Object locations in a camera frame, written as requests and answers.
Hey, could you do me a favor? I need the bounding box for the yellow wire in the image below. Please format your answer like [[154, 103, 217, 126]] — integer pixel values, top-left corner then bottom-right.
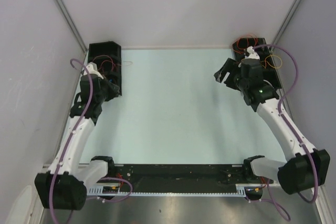
[[261, 55, 283, 69]]

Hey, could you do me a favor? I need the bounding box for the orange red wire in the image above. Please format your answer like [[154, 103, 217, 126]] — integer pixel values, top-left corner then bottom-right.
[[232, 34, 258, 54]]

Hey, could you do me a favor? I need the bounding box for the pink wire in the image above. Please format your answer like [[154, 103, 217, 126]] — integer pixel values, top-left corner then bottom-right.
[[93, 55, 133, 74]]

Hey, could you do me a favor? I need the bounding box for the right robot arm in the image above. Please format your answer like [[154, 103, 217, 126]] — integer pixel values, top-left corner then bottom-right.
[[214, 58, 330, 195]]

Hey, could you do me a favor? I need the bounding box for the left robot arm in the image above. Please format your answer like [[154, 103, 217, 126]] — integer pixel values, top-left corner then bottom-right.
[[35, 73, 120, 210]]

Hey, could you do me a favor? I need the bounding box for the right black compartment bin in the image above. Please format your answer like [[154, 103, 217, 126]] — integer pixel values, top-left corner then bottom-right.
[[232, 34, 282, 90]]

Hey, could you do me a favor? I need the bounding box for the black compartment bin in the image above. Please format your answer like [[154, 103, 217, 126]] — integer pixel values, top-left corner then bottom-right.
[[232, 34, 282, 90], [88, 41, 122, 95]]

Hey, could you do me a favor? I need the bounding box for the left black compartment bin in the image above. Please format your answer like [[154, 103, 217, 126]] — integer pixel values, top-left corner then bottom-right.
[[88, 41, 122, 95]]

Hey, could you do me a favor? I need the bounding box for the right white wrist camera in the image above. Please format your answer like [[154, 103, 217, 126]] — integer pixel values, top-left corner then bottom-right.
[[244, 46, 260, 60]]

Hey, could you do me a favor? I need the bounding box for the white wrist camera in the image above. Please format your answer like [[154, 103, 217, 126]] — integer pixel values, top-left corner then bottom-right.
[[80, 62, 104, 80], [244, 46, 260, 60]]

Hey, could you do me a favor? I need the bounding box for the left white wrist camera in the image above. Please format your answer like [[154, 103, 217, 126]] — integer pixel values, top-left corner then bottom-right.
[[80, 62, 104, 80]]

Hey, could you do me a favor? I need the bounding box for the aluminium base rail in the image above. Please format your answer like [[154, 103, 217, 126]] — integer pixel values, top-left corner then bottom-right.
[[37, 164, 322, 186]]

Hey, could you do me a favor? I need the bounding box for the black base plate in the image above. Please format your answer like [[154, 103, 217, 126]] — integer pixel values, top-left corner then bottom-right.
[[108, 164, 267, 188]]

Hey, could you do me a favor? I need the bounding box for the grey slotted cable duct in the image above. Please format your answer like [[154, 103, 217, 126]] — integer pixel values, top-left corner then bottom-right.
[[87, 184, 246, 197]]

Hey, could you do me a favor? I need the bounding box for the right aluminium frame post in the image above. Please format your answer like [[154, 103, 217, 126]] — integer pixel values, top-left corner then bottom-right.
[[272, 0, 303, 45]]

